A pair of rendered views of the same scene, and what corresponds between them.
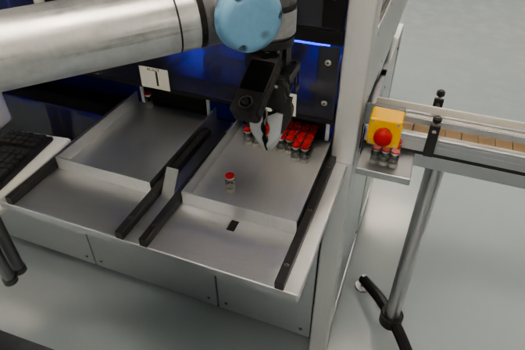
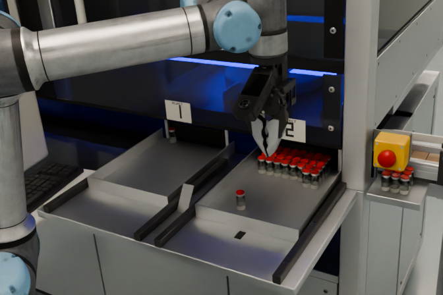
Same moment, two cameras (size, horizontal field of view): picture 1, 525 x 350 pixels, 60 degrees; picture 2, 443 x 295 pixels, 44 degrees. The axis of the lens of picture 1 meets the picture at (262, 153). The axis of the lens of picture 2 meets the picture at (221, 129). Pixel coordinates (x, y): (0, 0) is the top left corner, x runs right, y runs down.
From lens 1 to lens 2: 0.37 m
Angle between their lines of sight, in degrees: 16
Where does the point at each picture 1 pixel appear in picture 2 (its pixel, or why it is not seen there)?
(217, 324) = not seen: outside the picture
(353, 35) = (351, 63)
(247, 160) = (260, 185)
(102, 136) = (128, 164)
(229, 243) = (235, 247)
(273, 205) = (280, 220)
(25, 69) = (90, 59)
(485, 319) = not seen: outside the picture
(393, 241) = not seen: outside the picture
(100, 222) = (121, 228)
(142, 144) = (163, 171)
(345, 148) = (354, 172)
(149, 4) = (170, 19)
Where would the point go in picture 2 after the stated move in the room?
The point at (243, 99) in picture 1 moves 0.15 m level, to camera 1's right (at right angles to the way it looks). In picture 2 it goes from (242, 101) to (325, 101)
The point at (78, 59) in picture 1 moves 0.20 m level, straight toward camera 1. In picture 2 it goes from (123, 54) to (140, 97)
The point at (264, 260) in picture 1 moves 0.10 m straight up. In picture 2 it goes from (265, 262) to (264, 220)
